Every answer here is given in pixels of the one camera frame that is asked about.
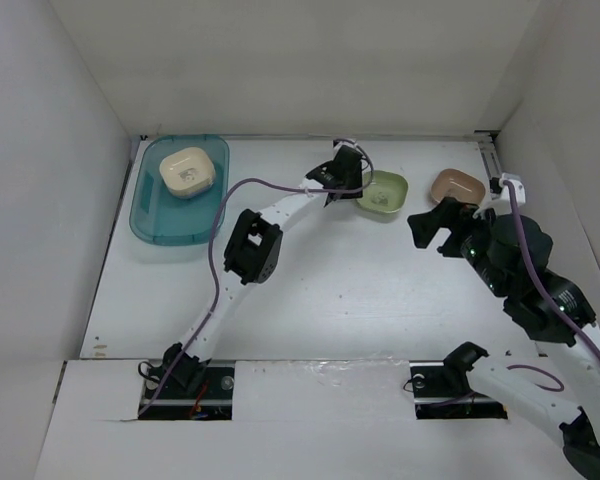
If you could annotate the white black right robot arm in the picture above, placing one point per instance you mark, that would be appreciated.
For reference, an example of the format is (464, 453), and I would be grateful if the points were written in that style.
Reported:
(510, 254)

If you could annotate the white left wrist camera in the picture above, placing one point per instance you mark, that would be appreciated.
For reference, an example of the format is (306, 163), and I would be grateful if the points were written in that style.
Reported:
(339, 143)

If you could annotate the brown panda plate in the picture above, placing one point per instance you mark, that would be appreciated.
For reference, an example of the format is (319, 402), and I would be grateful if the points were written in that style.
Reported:
(458, 185)

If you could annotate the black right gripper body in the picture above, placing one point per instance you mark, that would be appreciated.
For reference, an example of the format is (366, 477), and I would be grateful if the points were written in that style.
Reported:
(477, 230)

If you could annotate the green panda plate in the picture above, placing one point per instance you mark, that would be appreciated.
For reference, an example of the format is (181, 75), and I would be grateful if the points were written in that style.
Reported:
(385, 194)

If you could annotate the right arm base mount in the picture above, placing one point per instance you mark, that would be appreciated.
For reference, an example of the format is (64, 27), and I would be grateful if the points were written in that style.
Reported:
(441, 390)

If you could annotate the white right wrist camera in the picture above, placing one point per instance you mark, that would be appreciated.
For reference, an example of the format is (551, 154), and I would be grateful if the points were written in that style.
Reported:
(505, 190)

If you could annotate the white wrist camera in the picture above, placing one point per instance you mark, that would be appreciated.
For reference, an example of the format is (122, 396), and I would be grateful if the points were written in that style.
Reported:
(505, 190)
(339, 143)

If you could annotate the beige panda plate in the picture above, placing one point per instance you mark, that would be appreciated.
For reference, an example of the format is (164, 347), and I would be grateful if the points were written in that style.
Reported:
(187, 172)

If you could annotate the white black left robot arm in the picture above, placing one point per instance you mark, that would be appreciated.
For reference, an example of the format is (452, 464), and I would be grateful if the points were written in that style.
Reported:
(252, 252)

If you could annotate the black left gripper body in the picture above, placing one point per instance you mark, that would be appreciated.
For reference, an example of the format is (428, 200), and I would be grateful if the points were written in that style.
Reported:
(352, 182)

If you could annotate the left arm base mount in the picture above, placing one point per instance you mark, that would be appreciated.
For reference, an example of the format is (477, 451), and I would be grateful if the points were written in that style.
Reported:
(194, 390)

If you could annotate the teal transparent plastic bin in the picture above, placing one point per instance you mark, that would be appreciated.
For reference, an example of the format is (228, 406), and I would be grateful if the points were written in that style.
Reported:
(158, 217)

